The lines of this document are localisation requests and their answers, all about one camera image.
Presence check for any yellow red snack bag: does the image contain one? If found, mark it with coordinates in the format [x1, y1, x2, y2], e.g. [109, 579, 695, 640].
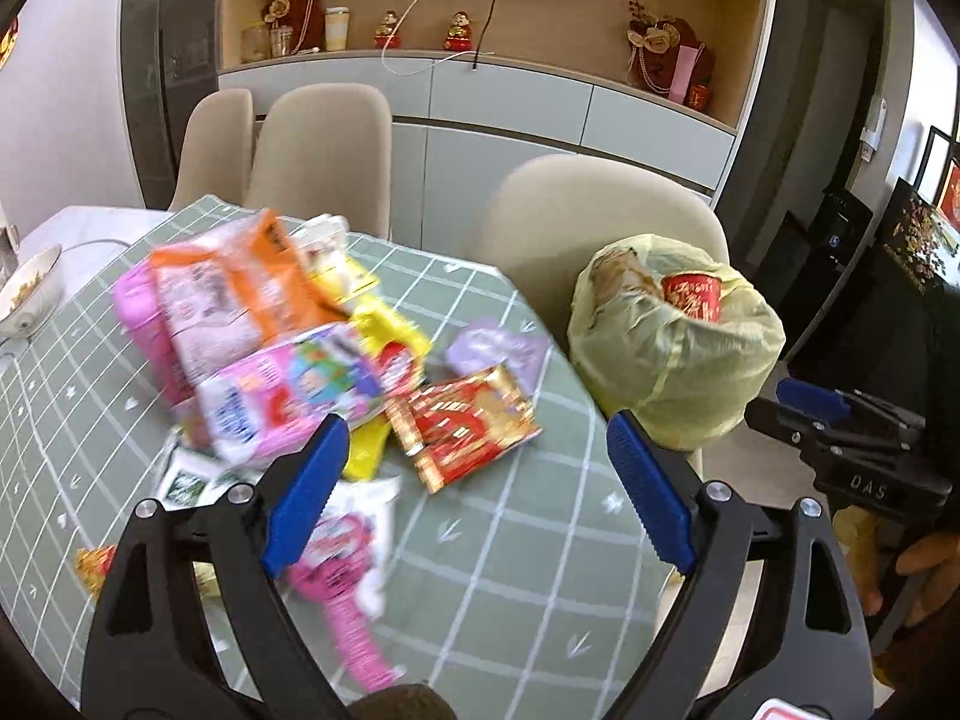
[343, 293, 433, 483]

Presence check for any orange white snack bag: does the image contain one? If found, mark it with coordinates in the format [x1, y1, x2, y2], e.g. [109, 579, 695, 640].
[148, 210, 345, 385]

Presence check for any yellow-green trash bag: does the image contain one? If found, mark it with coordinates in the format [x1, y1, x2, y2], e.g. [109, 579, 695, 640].
[568, 234, 786, 452]

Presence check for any brown paper trash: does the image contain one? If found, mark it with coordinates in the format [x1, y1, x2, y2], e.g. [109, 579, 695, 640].
[589, 247, 664, 309]

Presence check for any person right hand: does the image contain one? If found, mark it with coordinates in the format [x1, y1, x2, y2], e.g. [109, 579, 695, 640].
[833, 507, 958, 628]

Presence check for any green grid tablecloth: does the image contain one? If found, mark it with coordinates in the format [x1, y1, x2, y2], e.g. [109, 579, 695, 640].
[2, 199, 665, 718]

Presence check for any pink printed wrapper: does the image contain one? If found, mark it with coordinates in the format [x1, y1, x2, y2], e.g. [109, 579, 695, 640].
[288, 476, 402, 692]

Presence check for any pink colourful snack bag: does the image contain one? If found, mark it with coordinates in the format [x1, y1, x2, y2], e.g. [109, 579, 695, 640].
[197, 322, 384, 466]

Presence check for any red gold snack wrapper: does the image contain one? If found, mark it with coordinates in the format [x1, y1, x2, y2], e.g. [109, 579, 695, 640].
[386, 364, 542, 494]

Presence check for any purple snack packet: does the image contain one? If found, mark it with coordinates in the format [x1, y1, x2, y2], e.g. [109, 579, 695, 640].
[444, 317, 550, 395]

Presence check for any beige chair near bag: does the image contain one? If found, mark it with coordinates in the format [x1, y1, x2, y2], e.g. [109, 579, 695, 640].
[466, 154, 729, 348]

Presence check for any pink plastic box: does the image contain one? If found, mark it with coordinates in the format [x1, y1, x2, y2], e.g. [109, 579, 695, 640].
[112, 259, 194, 405]

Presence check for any white ceramic bowl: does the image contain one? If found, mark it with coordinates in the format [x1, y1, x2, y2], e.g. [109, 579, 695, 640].
[0, 244, 64, 340]

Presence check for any red gift bag decoration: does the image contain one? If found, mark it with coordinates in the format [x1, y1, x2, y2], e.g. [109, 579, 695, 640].
[626, 0, 716, 112]

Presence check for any white yellow toy appliance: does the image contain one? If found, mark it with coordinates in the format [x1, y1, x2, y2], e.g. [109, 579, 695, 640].
[291, 213, 350, 296]

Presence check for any grey sideboard cabinet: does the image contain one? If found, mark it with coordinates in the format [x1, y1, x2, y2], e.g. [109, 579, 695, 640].
[218, 50, 737, 257]

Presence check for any beige far chair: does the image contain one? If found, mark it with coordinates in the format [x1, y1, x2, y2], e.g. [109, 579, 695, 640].
[167, 88, 256, 211]

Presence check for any red gold figurine right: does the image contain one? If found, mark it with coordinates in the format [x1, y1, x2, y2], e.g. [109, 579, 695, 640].
[443, 11, 473, 54]

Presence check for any red gold figurine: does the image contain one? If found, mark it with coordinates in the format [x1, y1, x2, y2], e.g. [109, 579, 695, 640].
[374, 10, 402, 50]
[443, 11, 473, 54]

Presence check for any beige middle chair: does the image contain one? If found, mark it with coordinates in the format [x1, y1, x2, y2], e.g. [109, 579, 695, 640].
[242, 83, 392, 239]

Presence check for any red gold figurine left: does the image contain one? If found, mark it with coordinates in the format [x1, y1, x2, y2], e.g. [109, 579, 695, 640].
[374, 10, 402, 50]

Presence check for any beige paper cup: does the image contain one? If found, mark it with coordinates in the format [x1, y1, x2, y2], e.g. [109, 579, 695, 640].
[324, 7, 352, 52]

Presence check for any clear glass cup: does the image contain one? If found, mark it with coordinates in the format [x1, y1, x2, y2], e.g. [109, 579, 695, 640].
[270, 26, 293, 59]

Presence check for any red bag with doll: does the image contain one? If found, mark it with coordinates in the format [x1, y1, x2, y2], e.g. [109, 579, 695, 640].
[262, 0, 325, 54]

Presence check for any black cable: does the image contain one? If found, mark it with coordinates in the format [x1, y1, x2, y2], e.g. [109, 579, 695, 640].
[470, 0, 503, 70]

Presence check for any white charging cable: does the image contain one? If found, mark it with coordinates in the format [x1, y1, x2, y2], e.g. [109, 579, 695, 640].
[379, 0, 490, 79]

